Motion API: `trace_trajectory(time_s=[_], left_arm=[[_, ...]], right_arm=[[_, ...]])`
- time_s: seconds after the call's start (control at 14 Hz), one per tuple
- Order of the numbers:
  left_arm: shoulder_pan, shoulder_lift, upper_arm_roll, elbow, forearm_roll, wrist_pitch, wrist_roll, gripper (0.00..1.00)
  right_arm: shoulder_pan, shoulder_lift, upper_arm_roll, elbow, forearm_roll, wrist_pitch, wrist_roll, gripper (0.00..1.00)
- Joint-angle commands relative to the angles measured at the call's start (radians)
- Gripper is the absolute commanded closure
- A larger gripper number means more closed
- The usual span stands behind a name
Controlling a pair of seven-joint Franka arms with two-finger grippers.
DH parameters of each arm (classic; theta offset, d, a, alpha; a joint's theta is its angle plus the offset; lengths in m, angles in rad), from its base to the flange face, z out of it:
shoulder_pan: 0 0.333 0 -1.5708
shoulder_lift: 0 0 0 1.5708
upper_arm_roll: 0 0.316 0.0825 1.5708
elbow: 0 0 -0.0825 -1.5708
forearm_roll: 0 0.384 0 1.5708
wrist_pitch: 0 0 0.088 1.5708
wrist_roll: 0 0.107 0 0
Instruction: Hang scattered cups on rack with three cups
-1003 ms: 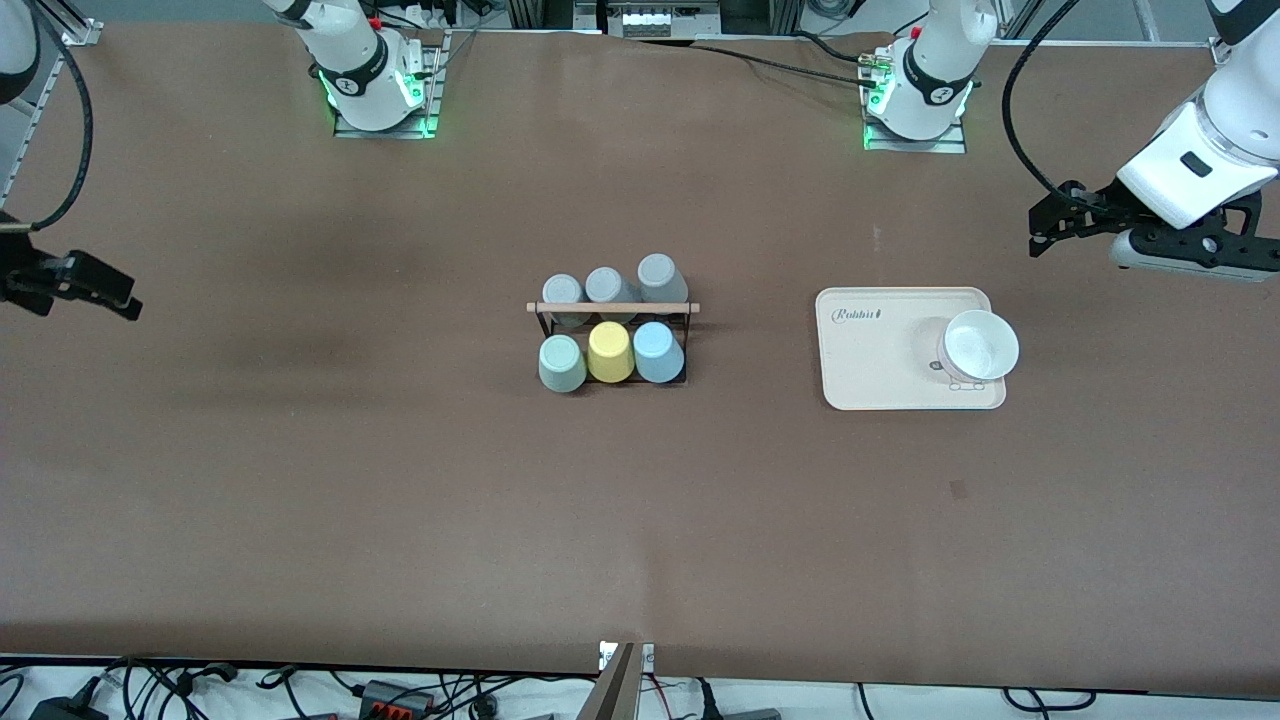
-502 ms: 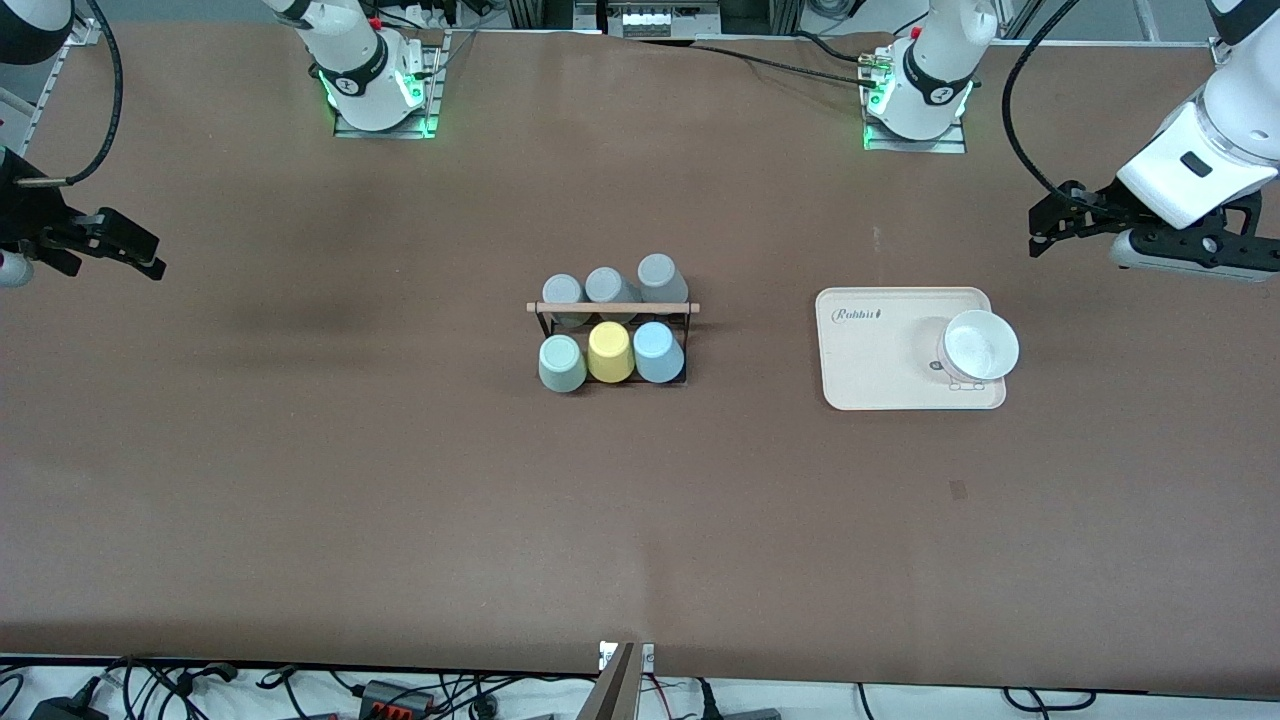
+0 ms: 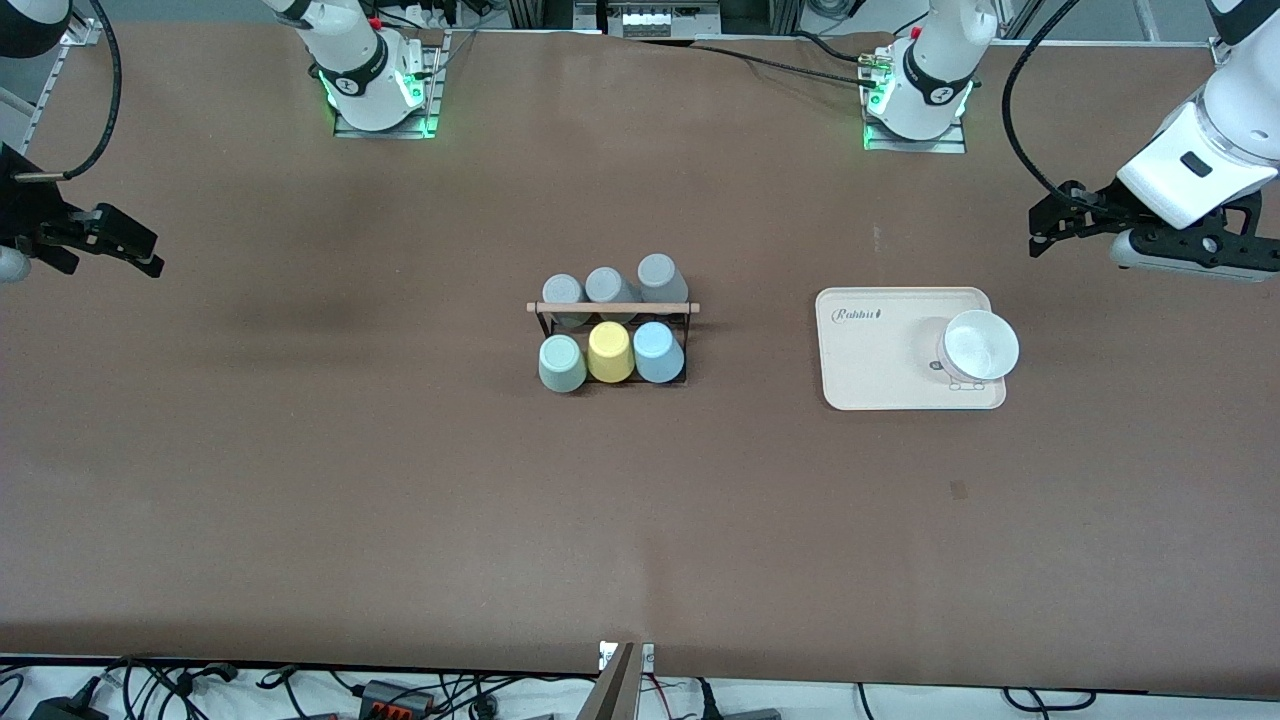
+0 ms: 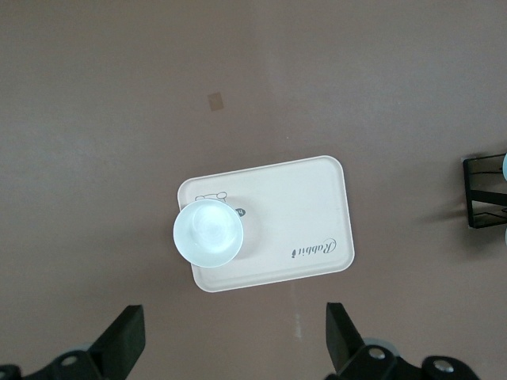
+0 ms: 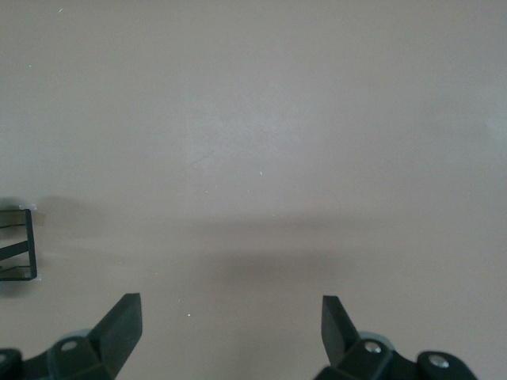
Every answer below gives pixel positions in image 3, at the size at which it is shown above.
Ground light blue plastic cup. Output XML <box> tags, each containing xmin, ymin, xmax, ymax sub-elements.
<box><xmin>633</xmin><ymin>321</ymin><xmax>687</xmax><ymax>385</ymax></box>

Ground pale green plastic cup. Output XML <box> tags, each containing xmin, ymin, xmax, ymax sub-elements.
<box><xmin>538</xmin><ymin>334</ymin><xmax>589</xmax><ymax>394</ymax></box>

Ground white bowl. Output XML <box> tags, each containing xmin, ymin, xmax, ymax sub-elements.
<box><xmin>936</xmin><ymin>309</ymin><xmax>1021</xmax><ymax>391</ymax></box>

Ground beige rabbit print tray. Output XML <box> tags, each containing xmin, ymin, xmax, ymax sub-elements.
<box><xmin>815</xmin><ymin>287</ymin><xmax>1007</xmax><ymax>412</ymax></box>

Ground grey plastic cup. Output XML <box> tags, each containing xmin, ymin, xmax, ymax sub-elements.
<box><xmin>541</xmin><ymin>273</ymin><xmax>589</xmax><ymax>330</ymax></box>
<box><xmin>584</xmin><ymin>266</ymin><xmax>641</xmax><ymax>325</ymax></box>
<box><xmin>636</xmin><ymin>253</ymin><xmax>691</xmax><ymax>306</ymax></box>

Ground grey box white connectors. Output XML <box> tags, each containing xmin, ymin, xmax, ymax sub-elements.
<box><xmin>605</xmin><ymin>0</ymin><xmax>723</xmax><ymax>38</ymax></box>

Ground yellow plastic cup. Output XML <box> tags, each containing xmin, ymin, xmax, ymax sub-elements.
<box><xmin>587</xmin><ymin>321</ymin><xmax>636</xmax><ymax>384</ymax></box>

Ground black power adapter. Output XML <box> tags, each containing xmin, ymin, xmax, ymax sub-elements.
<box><xmin>28</xmin><ymin>693</ymin><xmax>106</xmax><ymax>720</ymax></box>

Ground black orange power strip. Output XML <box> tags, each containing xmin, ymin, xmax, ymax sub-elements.
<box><xmin>358</xmin><ymin>680</ymin><xmax>438</xmax><ymax>719</ymax></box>

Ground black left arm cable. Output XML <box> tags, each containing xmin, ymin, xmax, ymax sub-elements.
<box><xmin>1001</xmin><ymin>0</ymin><xmax>1083</xmax><ymax>201</ymax></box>

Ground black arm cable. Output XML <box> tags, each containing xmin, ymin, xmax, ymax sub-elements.
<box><xmin>12</xmin><ymin>0</ymin><xmax>122</xmax><ymax>182</ymax></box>
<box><xmin>1001</xmin><ymin>0</ymin><xmax>1083</xmax><ymax>201</ymax></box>

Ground aluminium table edge rail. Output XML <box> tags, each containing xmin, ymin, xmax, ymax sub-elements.
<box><xmin>0</xmin><ymin>45</ymin><xmax>71</xmax><ymax>151</ymax></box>

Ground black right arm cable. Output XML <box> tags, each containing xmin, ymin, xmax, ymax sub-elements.
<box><xmin>12</xmin><ymin>0</ymin><xmax>122</xmax><ymax>182</ymax></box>

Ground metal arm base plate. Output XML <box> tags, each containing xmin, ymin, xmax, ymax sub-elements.
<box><xmin>333</xmin><ymin>30</ymin><xmax>442</xmax><ymax>139</ymax></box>
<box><xmin>862</xmin><ymin>45</ymin><xmax>968</xmax><ymax>154</ymax></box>

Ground black table cable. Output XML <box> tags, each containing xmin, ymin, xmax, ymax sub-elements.
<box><xmin>628</xmin><ymin>38</ymin><xmax>869</xmax><ymax>87</ymax></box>
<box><xmin>793</xmin><ymin>32</ymin><xmax>865</xmax><ymax>63</ymax></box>

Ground black wire cup rack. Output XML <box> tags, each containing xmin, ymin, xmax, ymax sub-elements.
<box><xmin>526</xmin><ymin>300</ymin><xmax>701</xmax><ymax>387</ymax></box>

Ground small white bracket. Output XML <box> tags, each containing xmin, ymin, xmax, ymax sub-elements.
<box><xmin>598</xmin><ymin>641</ymin><xmax>656</xmax><ymax>673</ymax></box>

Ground grey camera stand post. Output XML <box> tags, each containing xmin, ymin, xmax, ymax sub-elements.
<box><xmin>578</xmin><ymin>642</ymin><xmax>641</xmax><ymax>720</ymax></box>

